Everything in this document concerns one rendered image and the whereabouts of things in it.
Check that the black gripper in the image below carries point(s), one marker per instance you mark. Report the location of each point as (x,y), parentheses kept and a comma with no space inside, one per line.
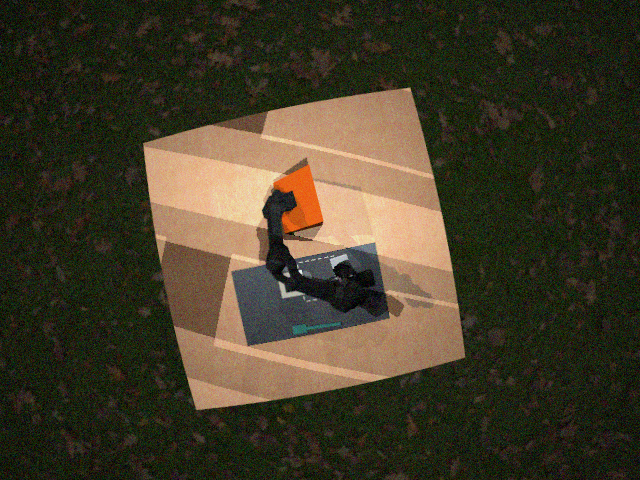
(365,279)

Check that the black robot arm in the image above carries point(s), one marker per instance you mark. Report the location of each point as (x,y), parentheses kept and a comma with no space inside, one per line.
(343,298)

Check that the white square tile with dark centre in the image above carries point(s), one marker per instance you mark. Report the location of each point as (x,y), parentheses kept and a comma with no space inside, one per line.
(284,291)

